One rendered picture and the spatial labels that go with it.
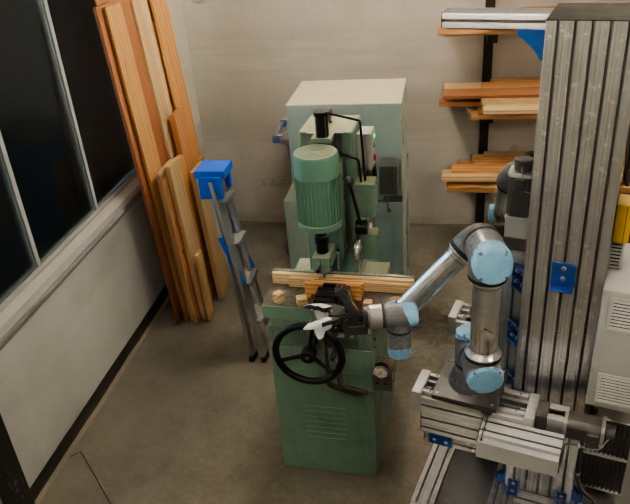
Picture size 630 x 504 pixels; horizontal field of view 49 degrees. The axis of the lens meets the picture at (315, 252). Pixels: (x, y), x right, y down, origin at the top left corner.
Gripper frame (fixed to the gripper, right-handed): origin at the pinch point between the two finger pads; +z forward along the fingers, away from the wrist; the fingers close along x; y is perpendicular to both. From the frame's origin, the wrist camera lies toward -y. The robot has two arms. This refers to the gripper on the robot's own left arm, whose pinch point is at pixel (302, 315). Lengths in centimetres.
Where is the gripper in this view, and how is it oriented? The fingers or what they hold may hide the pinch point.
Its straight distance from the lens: 211.6
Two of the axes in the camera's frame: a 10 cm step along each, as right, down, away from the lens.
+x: -0.1, -3.6, 9.3
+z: -10.0, 0.7, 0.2
